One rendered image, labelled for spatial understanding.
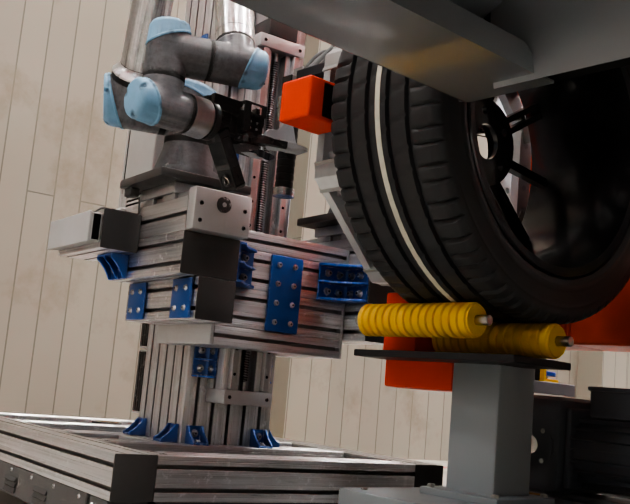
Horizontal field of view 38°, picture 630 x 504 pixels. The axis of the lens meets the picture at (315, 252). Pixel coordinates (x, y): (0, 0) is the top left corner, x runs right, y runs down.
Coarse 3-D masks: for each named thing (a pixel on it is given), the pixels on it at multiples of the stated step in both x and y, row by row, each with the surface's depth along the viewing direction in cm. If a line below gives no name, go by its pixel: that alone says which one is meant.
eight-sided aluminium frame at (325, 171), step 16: (336, 48) 160; (336, 64) 157; (496, 96) 190; (512, 96) 187; (512, 112) 186; (320, 144) 157; (528, 144) 189; (320, 160) 156; (528, 160) 189; (320, 176) 155; (336, 176) 153; (512, 176) 188; (320, 192) 158; (336, 192) 158; (512, 192) 187; (528, 192) 188; (336, 208) 158; (352, 240) 160; (368, 272) 163
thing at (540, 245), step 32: (544, 96) 180; (576, 96) 175; (608, 96) 171; (512, 128) 175; (544, 128) 182; (576, 128) 177; (608, 128) 172; (480, 160) 137; (512, 160) 174; (544, 160) 183; (576, 160) 177; (608, 160) 172; (544, 192) 181; (576, 192) 176; (608, 192) 170; (512, 224) 173; (544, 224) 177; (576, 224) 171; (608, 224) 166; (544, 256) 168; (576, 256) 162; (608, 256) 160
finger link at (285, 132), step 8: (280, 128) 173; (288, 128) 174; (272, 136) 173; (280, 136) 173; (288, 136) 174; (288, 144) 173; (296, 144) 174; (288, 152) 175; (296, 152) 175; (304, 152) 176
